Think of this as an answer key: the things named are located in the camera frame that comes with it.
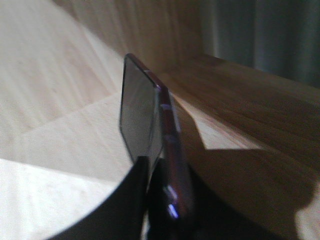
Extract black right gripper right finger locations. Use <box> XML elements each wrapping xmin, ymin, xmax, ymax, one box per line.
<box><xmin>149</xmin><ymin>158</ymin><xmax>280</xmax><ymax>240</ymax></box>

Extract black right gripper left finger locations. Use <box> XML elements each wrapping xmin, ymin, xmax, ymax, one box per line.
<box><xmin>51</xmin><ymin>156</ymin><xmax>149</xmax><ymax>240</ymax></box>

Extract black smartphone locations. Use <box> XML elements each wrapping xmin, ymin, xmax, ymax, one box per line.
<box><xmin>119</xmin><ymin>53</ymin><xmax>196</xmax><ymax>240</ymax></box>

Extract wooden desk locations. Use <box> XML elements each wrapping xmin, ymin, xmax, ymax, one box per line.
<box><xmin>0</xmin><ymin>0</ymin><xmax>320</xmax><ymax>240</ymax></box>

